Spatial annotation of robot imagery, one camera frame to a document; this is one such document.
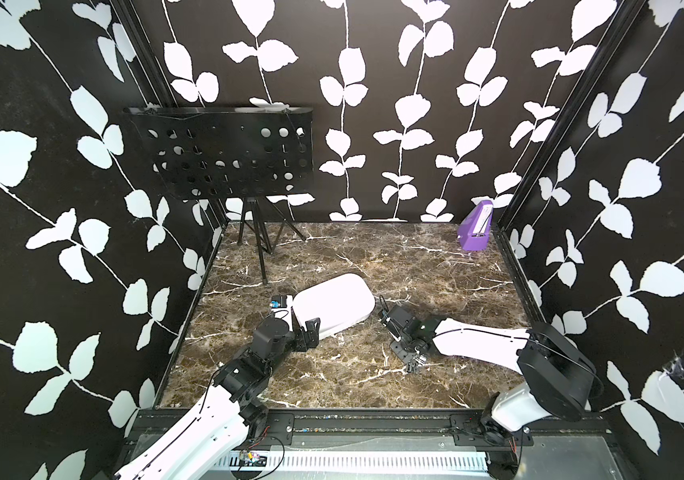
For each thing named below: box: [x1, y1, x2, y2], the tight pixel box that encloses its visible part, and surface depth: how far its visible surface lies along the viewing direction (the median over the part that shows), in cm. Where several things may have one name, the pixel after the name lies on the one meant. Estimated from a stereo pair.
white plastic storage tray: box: [292, 273, 376, 339], surface depth 95 cm
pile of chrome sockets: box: [406, 354, 427, 374], surface depth 86 cm
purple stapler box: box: [458, 200, 494, 251], surface depth 110 cm
